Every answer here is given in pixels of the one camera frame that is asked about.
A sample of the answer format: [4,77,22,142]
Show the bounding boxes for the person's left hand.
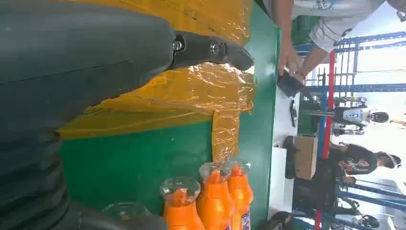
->
[293,68,308,84]

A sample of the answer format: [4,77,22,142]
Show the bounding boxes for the orange plastic bottle clear cap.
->
[223,159,254,230]
[101,202,153,221]
[196,162,236,230]
[159,177,205,230]

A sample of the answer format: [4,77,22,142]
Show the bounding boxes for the tablet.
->
[277,69,313,100]

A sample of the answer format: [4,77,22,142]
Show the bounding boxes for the small cardboard box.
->
[295,136,319,181]

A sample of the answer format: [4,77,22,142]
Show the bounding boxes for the red metal post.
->
[315,50,336,230]

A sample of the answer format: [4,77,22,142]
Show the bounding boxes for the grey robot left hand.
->
[0,0,255,230]

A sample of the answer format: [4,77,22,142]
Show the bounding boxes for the yellow plastic sheet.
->
[58,0,258,162]

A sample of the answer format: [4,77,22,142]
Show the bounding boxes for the white table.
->
[268,85,300,219]

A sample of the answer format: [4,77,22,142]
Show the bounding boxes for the blue metal rack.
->
[295,31,406,230]

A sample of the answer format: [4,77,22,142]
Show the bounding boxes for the white humanoid robot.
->
[332,106,390,127]

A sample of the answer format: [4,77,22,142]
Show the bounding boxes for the person's right hand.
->
[278,41,304,77]

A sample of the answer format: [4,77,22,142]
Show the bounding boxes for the green table mat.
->
[58,3,282,230]

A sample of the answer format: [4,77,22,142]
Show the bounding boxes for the person in white shirt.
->
[263,0,406,84]

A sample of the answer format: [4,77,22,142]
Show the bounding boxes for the person in black shirt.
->
[328,143,403,178]

